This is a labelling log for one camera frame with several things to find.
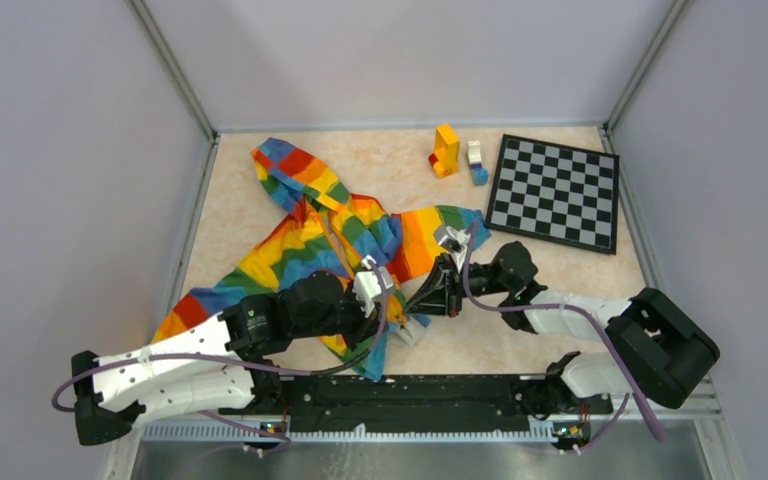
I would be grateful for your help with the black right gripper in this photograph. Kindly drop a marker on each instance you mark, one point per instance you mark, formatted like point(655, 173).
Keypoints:
point(443, 293)

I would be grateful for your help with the black white checkerboard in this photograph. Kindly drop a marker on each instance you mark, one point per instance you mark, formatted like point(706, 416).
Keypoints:
point(557, 193)

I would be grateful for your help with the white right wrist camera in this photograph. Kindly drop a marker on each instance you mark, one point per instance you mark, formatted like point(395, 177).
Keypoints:
point(451, 240)

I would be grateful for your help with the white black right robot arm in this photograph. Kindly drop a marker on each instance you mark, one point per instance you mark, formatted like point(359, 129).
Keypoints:
point(655, 351)

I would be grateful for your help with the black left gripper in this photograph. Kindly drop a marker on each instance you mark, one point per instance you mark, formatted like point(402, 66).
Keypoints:
point(365, 327)

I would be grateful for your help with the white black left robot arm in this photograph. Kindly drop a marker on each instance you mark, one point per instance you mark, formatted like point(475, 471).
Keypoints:
point(221, 362)

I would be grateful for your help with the orange yellow block toy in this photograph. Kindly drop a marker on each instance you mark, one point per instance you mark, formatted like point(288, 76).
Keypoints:
point(444, 156)

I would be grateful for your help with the white blue block toy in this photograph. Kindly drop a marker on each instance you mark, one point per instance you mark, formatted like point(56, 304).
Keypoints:
point(478, 172)

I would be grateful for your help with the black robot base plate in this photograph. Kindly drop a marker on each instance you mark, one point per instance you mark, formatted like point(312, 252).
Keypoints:
point(432, 403)

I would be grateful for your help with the rainbow striped zip jacket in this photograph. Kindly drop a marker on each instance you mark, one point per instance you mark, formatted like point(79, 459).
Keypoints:
point(326, 227)

